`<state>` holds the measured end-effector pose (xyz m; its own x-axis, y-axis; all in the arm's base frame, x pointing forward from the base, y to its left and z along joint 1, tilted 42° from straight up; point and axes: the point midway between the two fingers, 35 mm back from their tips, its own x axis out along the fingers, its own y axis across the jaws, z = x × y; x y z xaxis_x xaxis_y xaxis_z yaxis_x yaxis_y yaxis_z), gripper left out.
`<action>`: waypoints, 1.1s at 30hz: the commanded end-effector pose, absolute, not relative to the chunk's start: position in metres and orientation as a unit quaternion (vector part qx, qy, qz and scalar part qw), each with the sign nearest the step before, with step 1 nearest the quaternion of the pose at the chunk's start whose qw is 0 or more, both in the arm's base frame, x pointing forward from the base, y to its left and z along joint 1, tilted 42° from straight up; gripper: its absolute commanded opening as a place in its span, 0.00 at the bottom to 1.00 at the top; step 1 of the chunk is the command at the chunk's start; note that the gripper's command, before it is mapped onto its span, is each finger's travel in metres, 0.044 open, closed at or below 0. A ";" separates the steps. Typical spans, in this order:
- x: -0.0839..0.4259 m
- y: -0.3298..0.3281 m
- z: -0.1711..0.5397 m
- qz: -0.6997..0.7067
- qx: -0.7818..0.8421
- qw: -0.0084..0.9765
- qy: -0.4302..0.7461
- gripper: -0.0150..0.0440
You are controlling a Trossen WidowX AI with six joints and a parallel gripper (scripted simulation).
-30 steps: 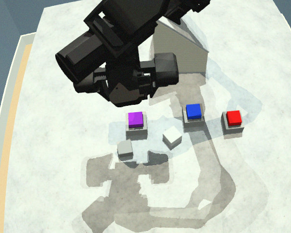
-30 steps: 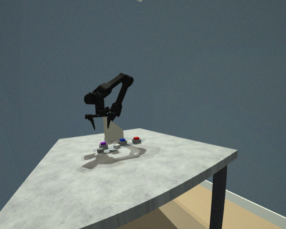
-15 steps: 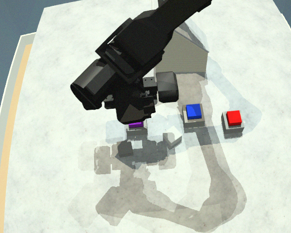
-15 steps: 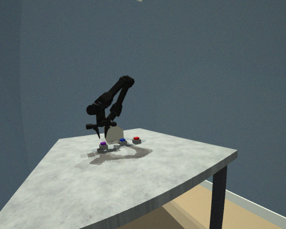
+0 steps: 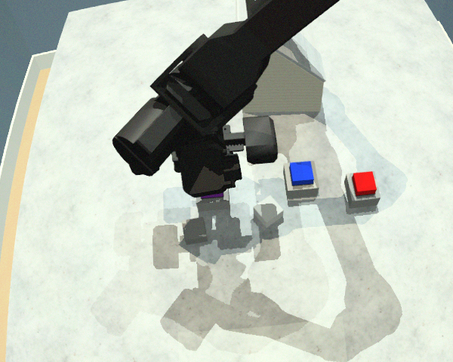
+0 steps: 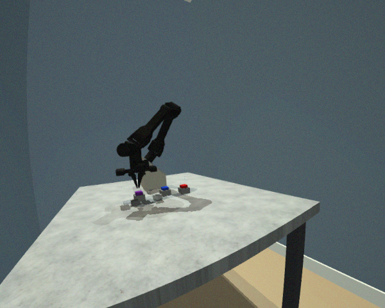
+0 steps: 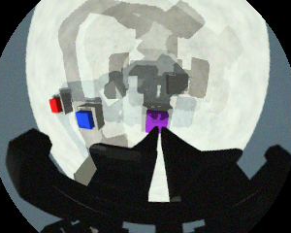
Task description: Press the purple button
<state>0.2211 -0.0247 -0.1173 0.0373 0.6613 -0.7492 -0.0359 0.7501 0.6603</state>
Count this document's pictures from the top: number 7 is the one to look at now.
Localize blue button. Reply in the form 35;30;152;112
76;104;106;131

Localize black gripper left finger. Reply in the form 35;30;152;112
88;127;158;191

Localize red button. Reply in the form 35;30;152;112
49;92;73;116

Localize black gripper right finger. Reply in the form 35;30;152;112
160;127;243;202

